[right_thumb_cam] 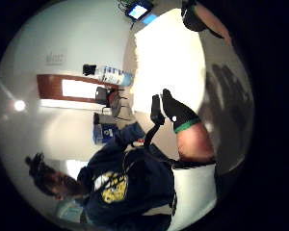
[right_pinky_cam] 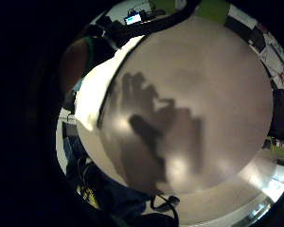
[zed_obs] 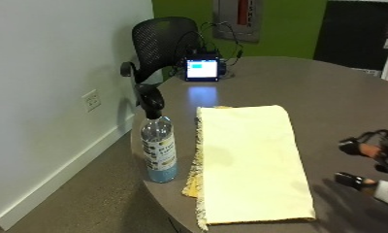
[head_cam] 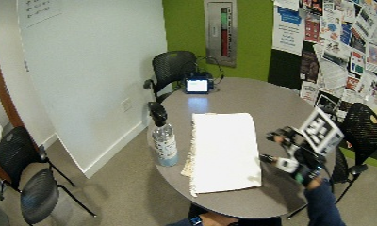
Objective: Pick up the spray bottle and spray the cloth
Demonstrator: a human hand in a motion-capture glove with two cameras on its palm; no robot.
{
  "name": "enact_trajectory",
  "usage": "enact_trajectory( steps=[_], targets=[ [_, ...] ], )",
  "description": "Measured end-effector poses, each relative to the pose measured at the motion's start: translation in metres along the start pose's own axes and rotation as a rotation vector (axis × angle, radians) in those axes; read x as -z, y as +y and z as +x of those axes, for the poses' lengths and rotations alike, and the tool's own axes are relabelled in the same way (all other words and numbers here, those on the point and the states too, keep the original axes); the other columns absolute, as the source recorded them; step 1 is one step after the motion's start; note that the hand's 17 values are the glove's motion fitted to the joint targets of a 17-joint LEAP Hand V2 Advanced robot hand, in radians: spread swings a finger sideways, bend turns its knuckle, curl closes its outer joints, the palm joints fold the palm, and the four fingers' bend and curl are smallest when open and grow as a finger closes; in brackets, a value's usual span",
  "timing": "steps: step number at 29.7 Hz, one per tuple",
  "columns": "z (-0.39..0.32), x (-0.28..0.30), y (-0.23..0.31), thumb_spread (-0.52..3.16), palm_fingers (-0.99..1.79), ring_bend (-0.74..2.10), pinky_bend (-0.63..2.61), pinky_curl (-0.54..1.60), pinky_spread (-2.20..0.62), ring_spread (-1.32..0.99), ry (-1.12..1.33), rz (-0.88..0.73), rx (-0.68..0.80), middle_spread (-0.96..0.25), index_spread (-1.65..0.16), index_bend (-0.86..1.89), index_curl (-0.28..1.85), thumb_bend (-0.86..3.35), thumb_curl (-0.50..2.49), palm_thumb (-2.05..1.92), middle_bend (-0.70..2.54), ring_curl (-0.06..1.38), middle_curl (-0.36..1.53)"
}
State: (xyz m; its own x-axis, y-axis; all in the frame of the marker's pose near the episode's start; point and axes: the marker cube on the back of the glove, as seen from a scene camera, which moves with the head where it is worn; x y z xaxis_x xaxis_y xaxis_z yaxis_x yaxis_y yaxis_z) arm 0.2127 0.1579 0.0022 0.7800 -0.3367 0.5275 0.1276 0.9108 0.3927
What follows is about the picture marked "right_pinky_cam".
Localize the yellow and black shoe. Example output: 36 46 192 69
79 183 101 210

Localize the the person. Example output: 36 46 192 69
58 34 155 227

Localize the black office chair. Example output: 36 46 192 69
269 88 284 143

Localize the dark monitor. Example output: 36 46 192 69
247 26 268 53

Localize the lit laptop screen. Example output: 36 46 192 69
124 12 143 26

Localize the green wall panel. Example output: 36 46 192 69
197 0 232 26

